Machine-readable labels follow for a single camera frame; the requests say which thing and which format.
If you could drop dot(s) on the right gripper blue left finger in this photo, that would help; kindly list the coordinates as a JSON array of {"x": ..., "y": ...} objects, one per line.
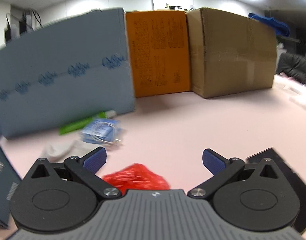
[{"x": 92, "y": 161}]

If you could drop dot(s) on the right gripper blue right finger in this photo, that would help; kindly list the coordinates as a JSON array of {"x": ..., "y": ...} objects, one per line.
[{"x": 216, "y": 163}]

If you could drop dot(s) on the grey white cloth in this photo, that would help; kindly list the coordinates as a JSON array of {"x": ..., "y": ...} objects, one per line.
[{"x": 58, "y": 152}]

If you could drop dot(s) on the red plastic bag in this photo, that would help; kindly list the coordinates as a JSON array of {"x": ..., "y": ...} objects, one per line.
[{"x": 136, "y": 177}]

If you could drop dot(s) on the dark blue storage box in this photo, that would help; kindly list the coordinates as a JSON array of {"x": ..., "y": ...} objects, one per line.
[{"x": 9, "y": 180}]

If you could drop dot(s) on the green tube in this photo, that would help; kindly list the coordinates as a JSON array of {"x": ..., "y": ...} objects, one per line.
[{"x": 79, "y": 124}]

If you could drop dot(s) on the large light blue carton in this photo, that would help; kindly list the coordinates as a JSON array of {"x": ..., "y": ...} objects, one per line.
[{"x": 64, "y": 72}]

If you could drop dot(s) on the black flat phone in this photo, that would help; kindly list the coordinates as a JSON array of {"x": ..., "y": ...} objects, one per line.
[{"x": 298, "y": 185}]

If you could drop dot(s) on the brown cardboard box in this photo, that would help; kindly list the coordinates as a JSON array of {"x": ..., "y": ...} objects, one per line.
[{"x": 229, "y": 53}]

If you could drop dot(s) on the orange cardboard box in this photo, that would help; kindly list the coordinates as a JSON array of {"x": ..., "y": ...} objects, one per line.
[{"x": 158, "y": 52}]

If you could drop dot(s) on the blue cloth in background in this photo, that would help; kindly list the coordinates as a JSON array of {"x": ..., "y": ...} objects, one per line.
[{"x": 281, "y": 28}]

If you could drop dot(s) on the blue plastic packet with ring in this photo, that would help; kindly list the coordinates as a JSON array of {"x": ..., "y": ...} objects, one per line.
[{"x": 101, "y": 132}]

